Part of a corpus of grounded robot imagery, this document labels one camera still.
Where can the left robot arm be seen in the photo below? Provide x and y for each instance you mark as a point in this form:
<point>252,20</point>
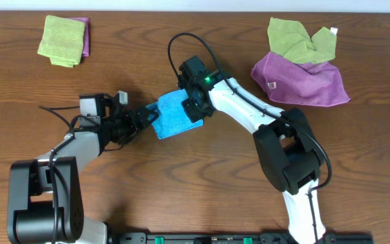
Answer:
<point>45,201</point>

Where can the folded purple cloth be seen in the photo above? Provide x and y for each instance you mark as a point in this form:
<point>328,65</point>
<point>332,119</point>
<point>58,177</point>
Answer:
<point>86,41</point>

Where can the blue microfiber cloth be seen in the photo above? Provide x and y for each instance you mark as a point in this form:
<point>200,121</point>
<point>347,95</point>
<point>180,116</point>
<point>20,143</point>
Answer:
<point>172,119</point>

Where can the crumpled purple cloth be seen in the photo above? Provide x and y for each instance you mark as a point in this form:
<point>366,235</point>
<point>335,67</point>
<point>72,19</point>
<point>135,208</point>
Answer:
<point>301,84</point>

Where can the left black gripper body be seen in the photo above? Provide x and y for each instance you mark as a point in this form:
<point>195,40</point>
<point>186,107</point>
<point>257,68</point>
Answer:
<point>134,119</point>

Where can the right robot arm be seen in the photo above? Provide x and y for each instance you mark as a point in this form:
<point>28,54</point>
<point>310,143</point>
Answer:
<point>289,155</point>

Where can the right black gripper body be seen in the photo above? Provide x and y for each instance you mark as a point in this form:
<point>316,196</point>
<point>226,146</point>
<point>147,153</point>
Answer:
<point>191,110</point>

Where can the crumpled green cloth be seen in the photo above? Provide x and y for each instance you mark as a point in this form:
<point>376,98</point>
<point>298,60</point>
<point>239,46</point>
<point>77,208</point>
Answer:
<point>289,39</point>

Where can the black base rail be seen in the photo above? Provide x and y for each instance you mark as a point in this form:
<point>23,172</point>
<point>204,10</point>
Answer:
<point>264,238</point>

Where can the folded green cloth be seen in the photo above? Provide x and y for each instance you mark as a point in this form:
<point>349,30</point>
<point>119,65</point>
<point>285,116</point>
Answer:
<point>62,41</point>

